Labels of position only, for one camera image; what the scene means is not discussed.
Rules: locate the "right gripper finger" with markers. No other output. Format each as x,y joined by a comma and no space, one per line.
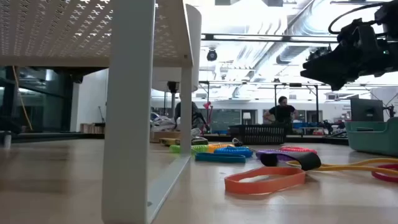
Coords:
323,66
335,80

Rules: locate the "red coil wristband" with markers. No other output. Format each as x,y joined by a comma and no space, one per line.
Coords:
298,149

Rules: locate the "black rubber band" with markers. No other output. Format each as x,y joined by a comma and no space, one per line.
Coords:
311,161

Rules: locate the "yellow rubber band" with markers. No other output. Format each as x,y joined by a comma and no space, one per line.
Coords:
342,168

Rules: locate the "purple coil wristband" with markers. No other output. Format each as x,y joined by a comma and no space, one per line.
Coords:
287,154

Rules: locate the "orange rubber band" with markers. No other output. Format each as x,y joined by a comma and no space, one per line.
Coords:
264,186

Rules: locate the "teal rubber band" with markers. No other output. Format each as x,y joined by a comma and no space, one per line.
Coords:
217,158

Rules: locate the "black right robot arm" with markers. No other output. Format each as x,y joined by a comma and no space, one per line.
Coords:
390,59

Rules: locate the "black ceiling spotlight cluster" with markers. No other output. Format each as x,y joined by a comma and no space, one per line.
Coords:
317,54

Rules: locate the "dark computer monitor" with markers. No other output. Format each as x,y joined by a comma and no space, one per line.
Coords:
367,110

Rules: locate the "person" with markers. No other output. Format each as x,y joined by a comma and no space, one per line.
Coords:
197,115
283,113

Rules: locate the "black overhead rig bar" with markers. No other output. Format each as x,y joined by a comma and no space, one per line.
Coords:
264,38

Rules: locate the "teal plastic bin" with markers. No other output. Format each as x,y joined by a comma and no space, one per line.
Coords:
373,140

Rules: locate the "small white lamp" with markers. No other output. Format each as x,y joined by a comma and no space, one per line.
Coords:
246,115

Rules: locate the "black mesh basket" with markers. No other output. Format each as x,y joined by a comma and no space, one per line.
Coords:
261,134

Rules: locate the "blue coil wristband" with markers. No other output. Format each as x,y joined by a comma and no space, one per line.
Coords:
233,152

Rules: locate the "orange-yellow coil wristband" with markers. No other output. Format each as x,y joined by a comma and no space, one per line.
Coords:
217,146

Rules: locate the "green coil wristband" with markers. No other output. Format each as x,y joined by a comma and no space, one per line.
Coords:
199,149

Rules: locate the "white perforated metal shelf riser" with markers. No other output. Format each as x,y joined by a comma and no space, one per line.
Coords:
129,124

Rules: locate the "wooden slat crate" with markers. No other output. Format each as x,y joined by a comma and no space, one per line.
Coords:
91,128

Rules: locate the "black background rig frame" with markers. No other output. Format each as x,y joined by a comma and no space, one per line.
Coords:
316,96

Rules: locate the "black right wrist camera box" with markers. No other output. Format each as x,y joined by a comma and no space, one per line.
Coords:
354,31

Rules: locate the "black aluminium table frame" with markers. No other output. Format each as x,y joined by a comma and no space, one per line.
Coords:
311,140

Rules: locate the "round black overhead camera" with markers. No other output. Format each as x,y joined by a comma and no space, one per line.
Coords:
212,55

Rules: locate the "small white post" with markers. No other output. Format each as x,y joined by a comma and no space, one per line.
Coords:
7,140

